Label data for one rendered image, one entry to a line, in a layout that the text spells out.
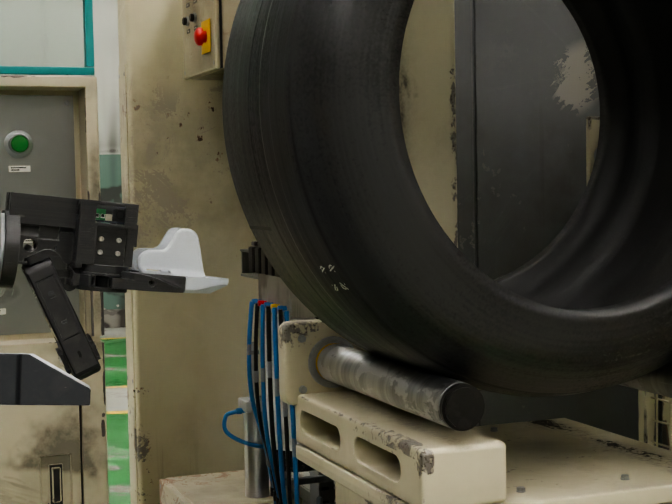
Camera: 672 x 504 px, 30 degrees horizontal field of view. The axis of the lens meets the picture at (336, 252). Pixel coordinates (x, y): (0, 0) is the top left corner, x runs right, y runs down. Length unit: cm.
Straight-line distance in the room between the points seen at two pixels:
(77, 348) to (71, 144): 72
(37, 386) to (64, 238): 77
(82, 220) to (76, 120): 71
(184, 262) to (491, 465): 34
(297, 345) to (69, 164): 52
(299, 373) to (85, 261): 42
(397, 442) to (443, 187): 45
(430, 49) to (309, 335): 38
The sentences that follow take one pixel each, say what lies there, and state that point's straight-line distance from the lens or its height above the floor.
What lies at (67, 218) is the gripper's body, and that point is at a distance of 115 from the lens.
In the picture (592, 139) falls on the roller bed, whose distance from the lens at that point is 181.
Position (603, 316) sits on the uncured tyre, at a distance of 123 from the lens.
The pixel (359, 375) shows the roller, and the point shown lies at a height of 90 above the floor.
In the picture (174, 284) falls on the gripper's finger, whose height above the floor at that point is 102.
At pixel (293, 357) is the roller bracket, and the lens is 147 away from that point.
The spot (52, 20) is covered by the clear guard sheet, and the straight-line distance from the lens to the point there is 182.
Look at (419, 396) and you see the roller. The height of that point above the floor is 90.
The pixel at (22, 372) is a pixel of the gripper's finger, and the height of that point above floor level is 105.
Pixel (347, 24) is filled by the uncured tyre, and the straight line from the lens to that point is 112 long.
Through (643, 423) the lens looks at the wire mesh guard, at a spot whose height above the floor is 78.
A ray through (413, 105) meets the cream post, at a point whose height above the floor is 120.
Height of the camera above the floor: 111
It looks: 3 degrees down
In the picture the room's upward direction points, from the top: 1 degrees counter-clockwise
